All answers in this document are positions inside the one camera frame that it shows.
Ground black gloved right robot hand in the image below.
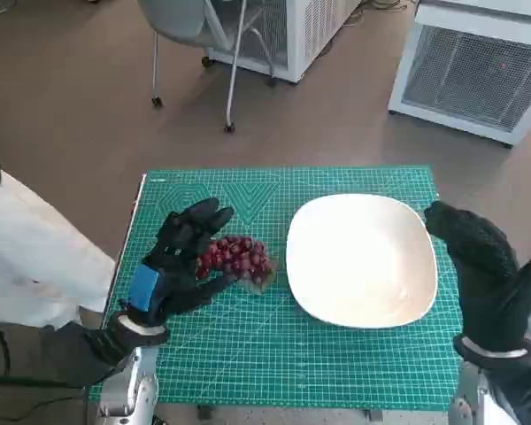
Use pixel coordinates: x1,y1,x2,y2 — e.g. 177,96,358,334
424,199,531,353

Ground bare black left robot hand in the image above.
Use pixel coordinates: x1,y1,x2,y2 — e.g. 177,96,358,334
119,197,241,324

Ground red toy grape bunch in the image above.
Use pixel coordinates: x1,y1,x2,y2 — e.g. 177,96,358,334
196,236,279,296

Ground white square plate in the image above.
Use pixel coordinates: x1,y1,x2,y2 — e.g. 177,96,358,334
285,193,439,329

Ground green cutting mat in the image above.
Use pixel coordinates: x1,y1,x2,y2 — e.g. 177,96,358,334
88,166,466,413

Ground white cabinet with mesh front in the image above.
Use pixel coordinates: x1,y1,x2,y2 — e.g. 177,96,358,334
388,0,531,150

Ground grey office chair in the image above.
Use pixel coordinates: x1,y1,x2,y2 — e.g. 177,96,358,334
135,0,278,134

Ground white cabinet with glass door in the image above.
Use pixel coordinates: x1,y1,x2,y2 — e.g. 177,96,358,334
202,0,364,84

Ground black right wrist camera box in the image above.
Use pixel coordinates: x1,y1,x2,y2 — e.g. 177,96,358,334
484,360,531,425

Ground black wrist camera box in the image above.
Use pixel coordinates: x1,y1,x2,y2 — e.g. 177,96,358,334
38,321,132,390
484,360,531,425

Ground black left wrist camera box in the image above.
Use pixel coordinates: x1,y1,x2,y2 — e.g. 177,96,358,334
38,321,132,390

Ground black floor cable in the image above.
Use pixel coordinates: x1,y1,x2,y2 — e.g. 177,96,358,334
0,321,99,425

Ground coloured floor cables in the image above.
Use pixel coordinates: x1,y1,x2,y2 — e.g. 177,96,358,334
344,0,419,28

